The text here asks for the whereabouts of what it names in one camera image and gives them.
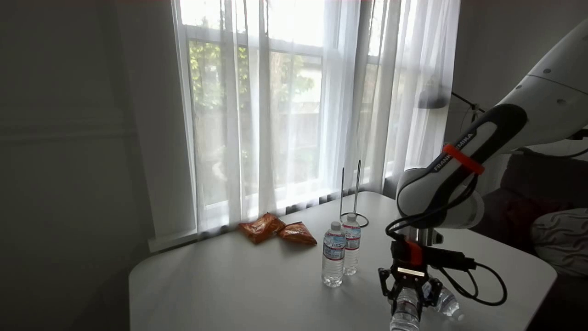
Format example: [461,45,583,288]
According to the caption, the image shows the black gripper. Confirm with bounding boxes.
[377,266,445,308]

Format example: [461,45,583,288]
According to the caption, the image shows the clear plastic water bottle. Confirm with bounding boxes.
[388,284,423,331]
[322,218,349,290]
[436,286,463,319]
[340,211,364,279]

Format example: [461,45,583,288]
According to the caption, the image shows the orange chip bag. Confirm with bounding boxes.
[278,220,320,249]
[237,211,287,246]

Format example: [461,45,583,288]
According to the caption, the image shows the dark maroon cushion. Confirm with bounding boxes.
[483,185,540,253]

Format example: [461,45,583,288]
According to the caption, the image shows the light patterned pillow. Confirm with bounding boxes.
[531,205,588,277]

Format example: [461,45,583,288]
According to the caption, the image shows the dark sofa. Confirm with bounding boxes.
[476,148,588,331]

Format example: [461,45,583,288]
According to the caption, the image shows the white framed window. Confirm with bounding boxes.
[177,0,393,204]

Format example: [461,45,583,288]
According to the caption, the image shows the sheer white curtain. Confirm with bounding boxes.
[131,0,463,246]

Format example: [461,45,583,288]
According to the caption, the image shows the black wrist camera orange mount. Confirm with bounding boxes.
[392,238,441,275]

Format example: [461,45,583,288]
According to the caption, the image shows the black camera cable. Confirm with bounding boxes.
[384,163,509,306]

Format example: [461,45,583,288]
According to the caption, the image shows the wire paper towel holder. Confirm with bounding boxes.
[338,158,371,231]

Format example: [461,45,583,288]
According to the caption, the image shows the orange cable clip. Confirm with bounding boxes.
[441,141,487,176]

